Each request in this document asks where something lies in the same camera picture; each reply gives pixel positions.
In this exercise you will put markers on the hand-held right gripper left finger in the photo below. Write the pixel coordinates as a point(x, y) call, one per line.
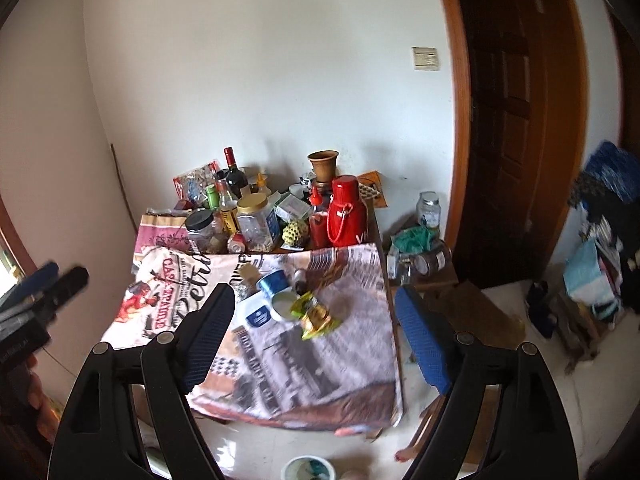
point(210, 330)

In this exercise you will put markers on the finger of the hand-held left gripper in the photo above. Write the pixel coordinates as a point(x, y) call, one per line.
point(67, 287)
point(40, 277)

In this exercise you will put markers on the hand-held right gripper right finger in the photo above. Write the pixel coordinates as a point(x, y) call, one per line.
point(420, 340)

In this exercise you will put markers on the clear container blue label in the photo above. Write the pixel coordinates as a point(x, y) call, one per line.
point(256, 317)

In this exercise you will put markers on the yellow green snack wrapper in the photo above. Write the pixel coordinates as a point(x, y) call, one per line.
point(315, 315)

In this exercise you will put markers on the white bucket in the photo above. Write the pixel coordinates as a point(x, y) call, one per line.
point(300, 467)

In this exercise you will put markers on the person's left hand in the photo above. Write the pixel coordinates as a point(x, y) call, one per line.
point(34, 385)

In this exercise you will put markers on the brown cardboard sheet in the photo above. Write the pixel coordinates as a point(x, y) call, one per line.
point(470, 310)

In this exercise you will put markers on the wooden stool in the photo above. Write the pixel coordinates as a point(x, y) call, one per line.
point(442, 282)

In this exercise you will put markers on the table with newspaper cover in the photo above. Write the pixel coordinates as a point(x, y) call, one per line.
point(340, 350)

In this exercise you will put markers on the metal can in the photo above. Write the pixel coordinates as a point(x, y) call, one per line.
point(432, 260)

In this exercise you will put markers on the small red can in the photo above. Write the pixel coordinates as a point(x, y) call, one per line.
point(236, 244)

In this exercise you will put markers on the black lid plastic jar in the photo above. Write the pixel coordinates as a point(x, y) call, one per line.
point(202, 232)

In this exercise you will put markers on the green plastic bag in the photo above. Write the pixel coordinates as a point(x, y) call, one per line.
point(415, 240)

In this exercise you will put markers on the gold lid plastic jar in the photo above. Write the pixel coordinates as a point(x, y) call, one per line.
point(256, 225)

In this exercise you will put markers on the yellow label bottle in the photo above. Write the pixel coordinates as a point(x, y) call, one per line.
point(229, 215)

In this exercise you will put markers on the dark shoes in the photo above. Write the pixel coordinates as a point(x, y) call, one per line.
point(540, 305)

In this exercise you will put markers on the yellow pineapple ornament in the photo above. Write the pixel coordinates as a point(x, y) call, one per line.
point(294, 234)

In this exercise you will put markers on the glass jar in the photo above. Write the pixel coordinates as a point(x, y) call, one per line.
point(429, 210)

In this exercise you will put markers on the green bottle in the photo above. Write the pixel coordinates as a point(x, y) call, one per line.
point(212, 197)

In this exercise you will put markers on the red thermos flask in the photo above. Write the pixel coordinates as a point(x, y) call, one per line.
point(346, 215)

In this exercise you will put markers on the green white box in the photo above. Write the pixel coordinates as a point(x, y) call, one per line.
point(292, 207)

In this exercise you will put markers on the red white snack packet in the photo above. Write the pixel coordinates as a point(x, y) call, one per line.
point(192, 180)

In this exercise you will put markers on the red sauce bottle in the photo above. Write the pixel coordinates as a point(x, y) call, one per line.
point(317, 222)

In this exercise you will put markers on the small yellow cap bottle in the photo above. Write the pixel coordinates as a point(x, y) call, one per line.
point(261, 183)

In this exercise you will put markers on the dark wine bottle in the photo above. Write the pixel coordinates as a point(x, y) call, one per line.
point(231, 170)

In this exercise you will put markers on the light blue plastic bag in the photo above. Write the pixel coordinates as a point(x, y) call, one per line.
point(585, 270)

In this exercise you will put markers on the brown clay vase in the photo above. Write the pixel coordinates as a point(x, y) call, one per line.
point(323, 165)

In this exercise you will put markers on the black bag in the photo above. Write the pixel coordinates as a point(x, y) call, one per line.
point(612, 230)

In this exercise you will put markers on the dark wooden door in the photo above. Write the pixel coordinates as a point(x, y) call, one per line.
point(505, 125)

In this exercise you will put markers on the blue fluffy bag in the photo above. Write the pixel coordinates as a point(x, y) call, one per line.
point(612, 170)

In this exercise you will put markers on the narrow wooden door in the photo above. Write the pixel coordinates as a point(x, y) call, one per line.
point(629, 85)

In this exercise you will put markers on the wooden window frame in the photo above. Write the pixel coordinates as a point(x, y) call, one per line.
point(10, 255)

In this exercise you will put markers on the wall light switch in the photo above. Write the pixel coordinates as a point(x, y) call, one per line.
point(426, 58)

